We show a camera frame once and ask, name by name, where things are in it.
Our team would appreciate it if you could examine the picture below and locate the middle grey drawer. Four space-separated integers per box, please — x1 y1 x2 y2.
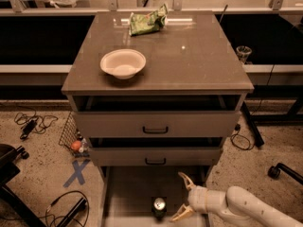
89 138 222 166

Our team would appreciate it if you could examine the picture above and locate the small bottle in basket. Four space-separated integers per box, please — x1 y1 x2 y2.
79 138 88 153

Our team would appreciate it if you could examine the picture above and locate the orange fruit in basket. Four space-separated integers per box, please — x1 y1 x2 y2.
71 140 81 151

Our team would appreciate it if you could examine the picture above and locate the grey drawer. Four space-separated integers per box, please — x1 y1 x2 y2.
74 96 240 138
89 138 222 166
101 166 210 227

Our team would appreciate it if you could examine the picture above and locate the blue tape cross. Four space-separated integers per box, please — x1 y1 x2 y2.
63 159 90 188

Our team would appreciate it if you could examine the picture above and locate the top grey drawer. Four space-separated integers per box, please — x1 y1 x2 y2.
74 96 240 138

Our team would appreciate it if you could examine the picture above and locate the grey drawer cabinet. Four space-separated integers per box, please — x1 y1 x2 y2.
62 12 253 227

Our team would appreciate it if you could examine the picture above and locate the black power adapter cable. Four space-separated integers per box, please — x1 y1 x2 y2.
13 111 60 141

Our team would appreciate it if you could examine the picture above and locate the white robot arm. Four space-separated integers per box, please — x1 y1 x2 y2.
170 172 303 227

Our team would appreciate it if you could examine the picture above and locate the black chair caster right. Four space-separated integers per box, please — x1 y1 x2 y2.
267 163 303 184

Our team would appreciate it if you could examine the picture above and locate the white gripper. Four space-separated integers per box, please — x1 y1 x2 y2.
169 172 227 222

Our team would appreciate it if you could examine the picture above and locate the green soda can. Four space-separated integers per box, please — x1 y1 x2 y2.
151 197 167 219

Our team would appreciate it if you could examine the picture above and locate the green chip bag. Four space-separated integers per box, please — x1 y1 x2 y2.
129 4 169 36

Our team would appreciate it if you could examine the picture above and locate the black table leg right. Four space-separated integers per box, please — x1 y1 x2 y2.
241 103 264 148

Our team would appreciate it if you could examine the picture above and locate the white paper bowl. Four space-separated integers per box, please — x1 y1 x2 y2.
99 49 146 79

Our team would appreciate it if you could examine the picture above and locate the black cable right floor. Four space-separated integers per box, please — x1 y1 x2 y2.
230 123 256 151

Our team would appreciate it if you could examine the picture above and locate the wire basket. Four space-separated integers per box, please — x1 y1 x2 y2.
59 113 89 158

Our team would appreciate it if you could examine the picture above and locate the bottom grey drawer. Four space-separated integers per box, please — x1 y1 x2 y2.
101 166 210 227

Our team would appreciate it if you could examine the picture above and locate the clear glass cup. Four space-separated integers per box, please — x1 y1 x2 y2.
236 45 252 63

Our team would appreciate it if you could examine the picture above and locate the black office chair left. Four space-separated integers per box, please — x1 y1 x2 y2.
0 144 46 227

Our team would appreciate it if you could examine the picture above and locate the black cable bottom left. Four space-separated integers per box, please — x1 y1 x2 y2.
39 190 90 227

